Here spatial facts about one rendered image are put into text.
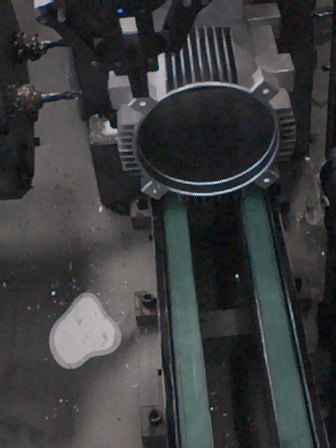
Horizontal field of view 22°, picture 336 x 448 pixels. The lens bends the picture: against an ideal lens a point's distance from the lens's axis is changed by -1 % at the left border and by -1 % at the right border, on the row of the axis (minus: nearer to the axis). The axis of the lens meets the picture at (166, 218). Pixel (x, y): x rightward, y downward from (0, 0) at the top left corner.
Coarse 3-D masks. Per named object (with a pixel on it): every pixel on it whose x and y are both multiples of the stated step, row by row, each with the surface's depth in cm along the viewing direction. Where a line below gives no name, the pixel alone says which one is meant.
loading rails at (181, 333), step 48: (240, 192) 98; (240, 240) 103; (192, 288) 89; (288, 288) 87; (192, 336) 85; (240, 336) 94; (288, 336) 84; (192, 384) 81; (288, 384) 80; (144, 432) 89; (192, 432) 78; (288, 432) 77
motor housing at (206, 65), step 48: (192, 48) 89; (240, 48) 90; (192, 96) 107; (240, 96) 104; (288, 96) 91; (144, 144) 95; (192, 144) 101; (240, 144) 99; (288, 144) 91; (192, 192) 95
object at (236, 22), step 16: (224, 0) 87; (240, 0) 87; (160, 16) 88; (208, 16) 88; (224, 16) 88; (240, 16) 88; (192, 32) 89; (208, 32) 89; (224, 32) 89; (240, 32) 90
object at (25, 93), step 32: (0, 0) 93; (0, 32) 89; (32, 32) 97; (0, 64) 88; (0, 96) 86; (32, 96) 89; (0, 128) 86; (32, 128) 103; (0, 160) 87; (32, 160) 98; (0, 192) 91
